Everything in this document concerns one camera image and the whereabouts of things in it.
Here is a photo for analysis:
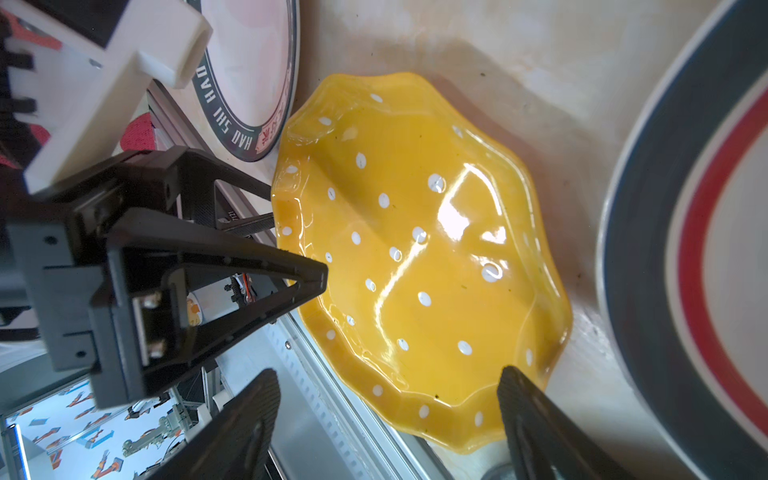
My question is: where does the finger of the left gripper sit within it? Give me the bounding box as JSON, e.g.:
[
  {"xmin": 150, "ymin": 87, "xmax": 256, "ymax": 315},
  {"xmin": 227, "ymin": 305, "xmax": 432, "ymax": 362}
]
[{"xmin": 176, "ymin": 149, "xmax": 275, "ymax": 237}]

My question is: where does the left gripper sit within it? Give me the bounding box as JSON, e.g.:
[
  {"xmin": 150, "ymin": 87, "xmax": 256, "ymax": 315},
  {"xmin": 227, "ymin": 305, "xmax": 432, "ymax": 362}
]
[{"xmin": 1, "ymin": 147, "xmax": 329, "ymax": 407}]

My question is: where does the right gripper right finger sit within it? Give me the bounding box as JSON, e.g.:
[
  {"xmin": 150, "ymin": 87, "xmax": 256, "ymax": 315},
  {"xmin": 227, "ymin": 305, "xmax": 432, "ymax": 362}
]
[{"xmin": 497, "ymin": 366, "xmax": 633, "ymax": 479}]

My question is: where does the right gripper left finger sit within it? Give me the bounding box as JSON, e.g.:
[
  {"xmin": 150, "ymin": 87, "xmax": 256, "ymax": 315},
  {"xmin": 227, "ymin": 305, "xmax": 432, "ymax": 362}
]
[{"xmin": 149, "ymin": 369, "xmax": 281, "ymax": 480}]

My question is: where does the white plate dark lettered rim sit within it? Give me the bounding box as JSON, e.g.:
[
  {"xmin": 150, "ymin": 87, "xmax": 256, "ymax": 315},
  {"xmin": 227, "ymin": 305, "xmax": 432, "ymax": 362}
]
[{"xmin": 189, "ymin": 0, "xmax": 300, "ymax": 162}]

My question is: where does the yellow polka dot plate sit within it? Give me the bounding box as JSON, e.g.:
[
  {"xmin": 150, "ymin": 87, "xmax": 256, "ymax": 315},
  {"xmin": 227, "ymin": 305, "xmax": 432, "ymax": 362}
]
[{"xmin": 271, "ymin": 73, "xmax": 573, "ymax": 454}]

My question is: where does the white plate green red rim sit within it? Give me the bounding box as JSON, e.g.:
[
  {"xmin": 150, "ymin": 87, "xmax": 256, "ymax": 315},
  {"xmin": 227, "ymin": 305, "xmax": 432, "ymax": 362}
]
[{"xmin": 596, "ymin": 1, "xmax": 767, "ymax": 479}]

